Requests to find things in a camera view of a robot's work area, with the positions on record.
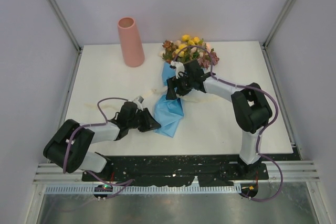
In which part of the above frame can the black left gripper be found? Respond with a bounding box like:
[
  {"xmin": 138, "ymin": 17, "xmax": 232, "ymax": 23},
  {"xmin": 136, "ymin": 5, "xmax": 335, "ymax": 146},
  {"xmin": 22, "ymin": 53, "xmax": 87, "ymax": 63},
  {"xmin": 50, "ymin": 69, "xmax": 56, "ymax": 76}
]
[{"xmin": 128, "ymin": 108, "xmax": 161, "ymax": 132}]

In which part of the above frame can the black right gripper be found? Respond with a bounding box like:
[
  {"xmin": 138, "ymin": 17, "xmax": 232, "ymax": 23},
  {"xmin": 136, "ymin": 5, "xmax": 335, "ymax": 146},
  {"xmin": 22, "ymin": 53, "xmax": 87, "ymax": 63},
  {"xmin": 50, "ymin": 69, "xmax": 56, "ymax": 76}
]
[{"xmin": 166, "ymin": 72, "xmax": 194, "ymax": 100}]

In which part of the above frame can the cream ribbon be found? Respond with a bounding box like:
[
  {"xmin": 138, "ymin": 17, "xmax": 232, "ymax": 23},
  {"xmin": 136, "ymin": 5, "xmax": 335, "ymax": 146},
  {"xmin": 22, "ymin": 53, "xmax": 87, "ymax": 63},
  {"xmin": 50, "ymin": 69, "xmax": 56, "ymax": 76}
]
[{"xmin": 81, "ymin": 87, "xmax": 219, "ymax": 111}]

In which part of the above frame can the blue wrapping paper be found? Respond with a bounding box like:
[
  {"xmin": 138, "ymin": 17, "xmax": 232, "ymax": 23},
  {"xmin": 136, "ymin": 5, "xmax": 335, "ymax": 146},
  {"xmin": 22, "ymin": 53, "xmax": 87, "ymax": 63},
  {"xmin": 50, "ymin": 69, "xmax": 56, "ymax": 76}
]
[{"xmin": 153, "ymin": 62, "xmax": 186, "ymax": 138}]

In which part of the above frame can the artificial flower bunch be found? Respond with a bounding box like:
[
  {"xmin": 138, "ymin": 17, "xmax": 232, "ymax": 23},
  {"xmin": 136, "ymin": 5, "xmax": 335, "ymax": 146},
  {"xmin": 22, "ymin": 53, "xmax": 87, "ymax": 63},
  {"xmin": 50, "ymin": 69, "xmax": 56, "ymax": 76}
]
[{"xmin": 160, "ymin": 34, "xmax": 220, "ymax": 69}]

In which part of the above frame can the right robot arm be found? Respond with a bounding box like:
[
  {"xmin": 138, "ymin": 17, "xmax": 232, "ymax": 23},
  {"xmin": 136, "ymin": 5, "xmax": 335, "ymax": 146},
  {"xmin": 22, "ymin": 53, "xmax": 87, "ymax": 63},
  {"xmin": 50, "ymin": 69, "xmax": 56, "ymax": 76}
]
[{"xmin": 166, "ymin": 60, "xmax": 272, "ymax": 179}]

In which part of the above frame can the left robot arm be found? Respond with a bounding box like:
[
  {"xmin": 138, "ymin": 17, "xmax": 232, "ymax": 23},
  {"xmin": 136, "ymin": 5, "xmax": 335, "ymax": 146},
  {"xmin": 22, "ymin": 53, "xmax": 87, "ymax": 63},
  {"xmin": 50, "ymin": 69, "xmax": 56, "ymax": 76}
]
[{"xmin": 43, "ymin": 100, "xmax": 161, "ymax": 181}]

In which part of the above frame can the pink tapered vase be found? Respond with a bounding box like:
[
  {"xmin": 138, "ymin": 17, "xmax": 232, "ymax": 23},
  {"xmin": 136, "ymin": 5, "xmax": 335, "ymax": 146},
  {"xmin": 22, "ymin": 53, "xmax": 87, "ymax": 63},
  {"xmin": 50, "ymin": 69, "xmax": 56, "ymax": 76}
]
[{"xmin": 118, "ymin": 17, "xmax": 145, "ymax": 67}]

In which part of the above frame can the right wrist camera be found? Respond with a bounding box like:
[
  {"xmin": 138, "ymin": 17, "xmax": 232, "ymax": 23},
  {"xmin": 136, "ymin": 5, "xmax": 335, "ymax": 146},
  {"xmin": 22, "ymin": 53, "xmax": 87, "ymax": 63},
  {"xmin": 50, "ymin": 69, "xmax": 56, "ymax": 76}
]
[{"xmin": 170, "ymin": 61, "xmax": 185, "ymax": 79}]

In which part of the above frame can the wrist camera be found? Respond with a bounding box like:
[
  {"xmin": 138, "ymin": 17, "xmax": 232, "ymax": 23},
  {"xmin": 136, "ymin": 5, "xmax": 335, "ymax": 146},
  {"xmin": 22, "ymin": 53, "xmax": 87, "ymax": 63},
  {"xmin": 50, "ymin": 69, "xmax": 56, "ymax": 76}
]
[
  {"xmin": 132, "ymin": 96, "xmax": 144, "ymax": 110},
  {"xmin": 170, "ymin": 61, "xmax": 185, "ymax": 79}
]

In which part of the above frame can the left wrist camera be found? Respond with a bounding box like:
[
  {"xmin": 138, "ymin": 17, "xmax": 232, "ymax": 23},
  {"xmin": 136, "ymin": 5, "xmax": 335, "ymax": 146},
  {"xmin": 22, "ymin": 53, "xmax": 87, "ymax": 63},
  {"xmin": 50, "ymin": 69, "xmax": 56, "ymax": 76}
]
[{"xmin": 132, "ymin": 96, "xmax": 144, "ymax": 110}]

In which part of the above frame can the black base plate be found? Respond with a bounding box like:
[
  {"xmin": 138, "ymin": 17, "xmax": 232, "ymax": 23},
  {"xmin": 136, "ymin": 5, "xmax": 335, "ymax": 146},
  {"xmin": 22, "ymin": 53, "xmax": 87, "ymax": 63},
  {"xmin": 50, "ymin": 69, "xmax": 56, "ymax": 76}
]
[{"xmin": 81, "ymin": 154, "xmax": 269, "ymax": 187}]

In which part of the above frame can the white slotted cable duct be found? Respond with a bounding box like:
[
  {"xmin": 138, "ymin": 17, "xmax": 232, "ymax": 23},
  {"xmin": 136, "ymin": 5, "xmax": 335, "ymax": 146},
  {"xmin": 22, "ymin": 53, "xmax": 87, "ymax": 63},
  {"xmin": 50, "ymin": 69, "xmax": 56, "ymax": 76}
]
[{"xmin": 45, "ymin": 184, "xmax": 241, "ymax": 195}]

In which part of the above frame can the right aluminium frame post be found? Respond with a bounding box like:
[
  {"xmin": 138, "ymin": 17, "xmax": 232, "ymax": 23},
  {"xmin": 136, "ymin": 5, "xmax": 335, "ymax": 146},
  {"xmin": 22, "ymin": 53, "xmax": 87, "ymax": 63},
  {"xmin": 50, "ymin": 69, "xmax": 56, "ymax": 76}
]
[{"xmin": 262, "ymin": 0, "xmax": 296, "ymax": 50}]

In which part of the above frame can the aluminium frame post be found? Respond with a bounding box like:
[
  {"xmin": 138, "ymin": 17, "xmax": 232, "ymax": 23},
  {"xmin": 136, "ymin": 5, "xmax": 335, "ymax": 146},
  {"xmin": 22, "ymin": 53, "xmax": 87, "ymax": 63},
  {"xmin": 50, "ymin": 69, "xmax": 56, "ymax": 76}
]
[
  {"xmin": 47, "ymin": 0, "xmax": 81, "ymax": 52},
  {"xmin": 262, "ymin": 0, "xmax": 296, "ymax": 50}
]

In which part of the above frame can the left aluminium frame post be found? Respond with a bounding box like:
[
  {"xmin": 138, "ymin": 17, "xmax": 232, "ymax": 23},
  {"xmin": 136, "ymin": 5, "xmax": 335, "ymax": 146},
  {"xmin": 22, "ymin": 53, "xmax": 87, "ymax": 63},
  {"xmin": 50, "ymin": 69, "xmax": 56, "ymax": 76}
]
[{"xmin": 47, "ymin": 0, "xmax": 81, "ymax": 52}]

